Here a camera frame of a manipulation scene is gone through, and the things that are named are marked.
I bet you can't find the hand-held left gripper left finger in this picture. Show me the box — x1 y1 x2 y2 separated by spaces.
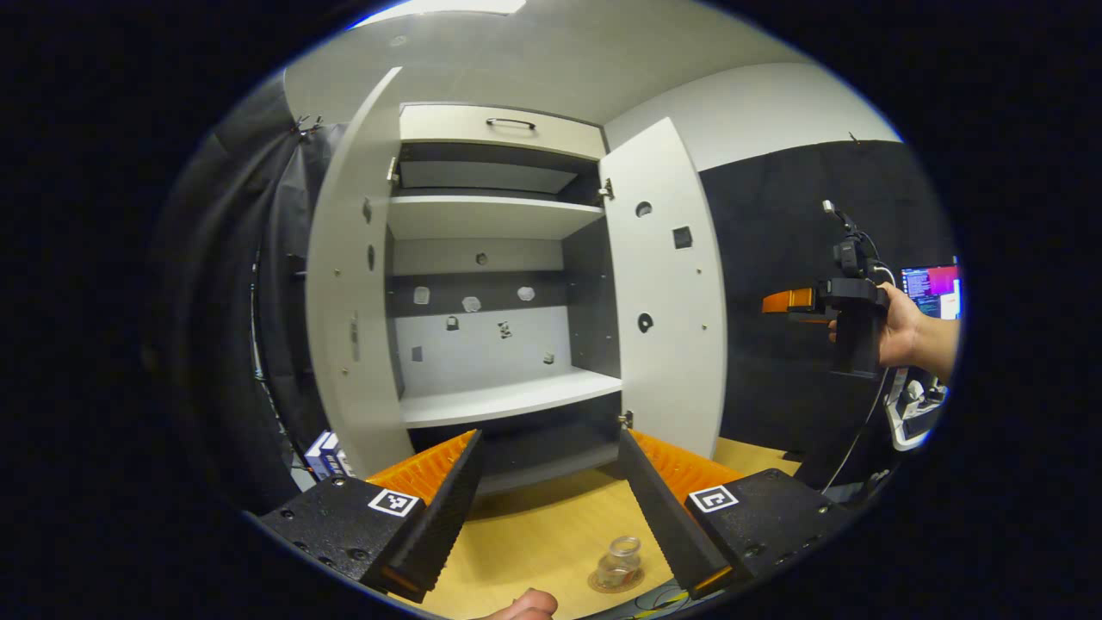
258 429 486 604

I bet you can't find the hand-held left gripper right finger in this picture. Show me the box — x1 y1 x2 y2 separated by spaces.
617 428 853 601

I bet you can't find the clear bottle with red label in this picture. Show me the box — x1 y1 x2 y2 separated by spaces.
597 535 646 592

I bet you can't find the round brown coaster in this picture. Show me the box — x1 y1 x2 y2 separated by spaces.
587 567 647 596

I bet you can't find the white and grey cabinet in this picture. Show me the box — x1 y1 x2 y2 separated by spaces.
382 101 626 497

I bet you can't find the white cabinet shelf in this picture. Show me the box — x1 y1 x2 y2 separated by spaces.
387 195 606 241

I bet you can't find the white cabinet drawer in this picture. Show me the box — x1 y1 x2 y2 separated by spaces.
398 102 609 163

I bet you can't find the computer monitor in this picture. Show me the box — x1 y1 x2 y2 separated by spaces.
899 263 963 322

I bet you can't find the white plastic device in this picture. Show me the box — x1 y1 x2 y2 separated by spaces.
885 369 950 454

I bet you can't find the blue and white box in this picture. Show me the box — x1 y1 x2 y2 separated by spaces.
303 430 355 482

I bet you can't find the thin grey cable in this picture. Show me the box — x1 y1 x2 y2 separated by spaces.
820 363 893 497

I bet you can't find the thin black cable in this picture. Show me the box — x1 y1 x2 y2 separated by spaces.
248 248 299 450

